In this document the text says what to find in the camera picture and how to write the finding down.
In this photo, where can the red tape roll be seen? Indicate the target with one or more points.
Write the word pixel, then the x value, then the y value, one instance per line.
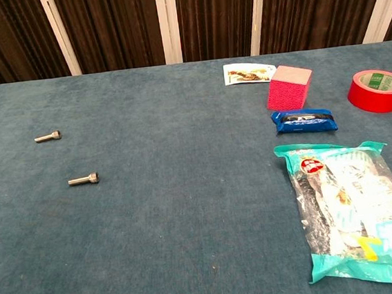
pixel 368 100

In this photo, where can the blue cookie snack packet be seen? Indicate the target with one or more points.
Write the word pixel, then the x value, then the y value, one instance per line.
pixel 298 127

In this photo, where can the teal clear snack bag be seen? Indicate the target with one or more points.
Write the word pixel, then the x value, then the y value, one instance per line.
pixel 342 192

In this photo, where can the pink foam cube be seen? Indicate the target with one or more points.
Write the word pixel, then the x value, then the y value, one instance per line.
pixel 286 91

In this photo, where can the teal velvet table cover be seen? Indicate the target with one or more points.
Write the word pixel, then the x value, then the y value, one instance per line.
pixel 186 189

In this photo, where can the silver bolt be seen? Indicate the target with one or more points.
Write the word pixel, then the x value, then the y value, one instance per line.
pixel 81 180
pixel 47 136

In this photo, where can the white picture sachet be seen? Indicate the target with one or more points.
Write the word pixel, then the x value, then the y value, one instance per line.
pixel 241 75

